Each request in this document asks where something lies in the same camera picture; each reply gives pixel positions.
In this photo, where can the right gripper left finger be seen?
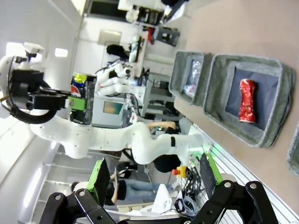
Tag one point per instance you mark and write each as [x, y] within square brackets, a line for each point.
[100, 182]

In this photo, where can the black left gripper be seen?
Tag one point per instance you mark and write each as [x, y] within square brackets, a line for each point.
[23, 86]

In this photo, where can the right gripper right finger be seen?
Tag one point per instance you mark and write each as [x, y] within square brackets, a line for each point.
[206, 175]

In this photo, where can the crushed Pepsi can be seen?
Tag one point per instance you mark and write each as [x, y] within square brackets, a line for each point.
[76, 91]

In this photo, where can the crushed red cola can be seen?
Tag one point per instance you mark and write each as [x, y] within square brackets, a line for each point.
[247, 100]

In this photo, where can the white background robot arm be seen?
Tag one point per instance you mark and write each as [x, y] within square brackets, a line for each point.
[109, 81]

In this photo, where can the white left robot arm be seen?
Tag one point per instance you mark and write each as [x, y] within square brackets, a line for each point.
[93, 137]

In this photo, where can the yellow emergency stop button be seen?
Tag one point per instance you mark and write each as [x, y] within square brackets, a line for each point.
[181, 172]

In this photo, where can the seated person in jeans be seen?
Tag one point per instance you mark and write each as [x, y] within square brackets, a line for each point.
[140, 186]

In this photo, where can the white machine with screen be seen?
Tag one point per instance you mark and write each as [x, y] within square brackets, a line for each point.
[113, 107]

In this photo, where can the white paper sheets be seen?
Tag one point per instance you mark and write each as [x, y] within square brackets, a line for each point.
[163, 198]

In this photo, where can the black-haired background person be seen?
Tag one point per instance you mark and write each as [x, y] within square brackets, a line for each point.
[114, 49]

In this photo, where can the wooden desk board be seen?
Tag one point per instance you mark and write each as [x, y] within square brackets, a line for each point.
[142, 58]

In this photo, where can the grey fabric basket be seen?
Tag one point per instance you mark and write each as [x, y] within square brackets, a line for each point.
[294, 151]
[219, 81]
[180, 70]

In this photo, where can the metal shelf rack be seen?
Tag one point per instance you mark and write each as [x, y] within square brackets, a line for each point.
[158, 93]

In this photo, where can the grey equipment case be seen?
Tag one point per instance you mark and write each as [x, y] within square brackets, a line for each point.
[167, 35]

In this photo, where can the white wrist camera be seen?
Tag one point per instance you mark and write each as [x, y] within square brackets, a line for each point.
[32, 47]

